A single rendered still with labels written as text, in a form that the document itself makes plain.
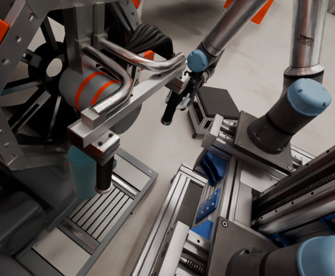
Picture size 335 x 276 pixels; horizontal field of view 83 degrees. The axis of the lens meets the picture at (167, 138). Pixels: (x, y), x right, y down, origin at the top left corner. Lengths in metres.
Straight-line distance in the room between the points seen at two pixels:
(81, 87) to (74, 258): 0.87
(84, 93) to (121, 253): 0.94
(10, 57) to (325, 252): 0.57
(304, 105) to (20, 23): 0.69
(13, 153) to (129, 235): 0.88
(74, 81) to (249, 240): 0.60
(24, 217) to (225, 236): 0.72
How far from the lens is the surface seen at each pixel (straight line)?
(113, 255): 1.26
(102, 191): 0.53
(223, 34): 0.69
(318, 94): 0.71
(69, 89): 0.59
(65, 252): 1.20
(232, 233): 0.53
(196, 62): 0.71
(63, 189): 1.14
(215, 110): 1.65
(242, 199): 0.71
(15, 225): 0.93
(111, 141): 0.38
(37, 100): 0.68
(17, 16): 0.44
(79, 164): 0.60
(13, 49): 0.45
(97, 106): 0.35
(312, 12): 0.77
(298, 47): 0.79
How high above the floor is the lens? 1.25
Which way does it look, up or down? 47 degrees down
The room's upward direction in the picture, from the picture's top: 24 degrees clockwise
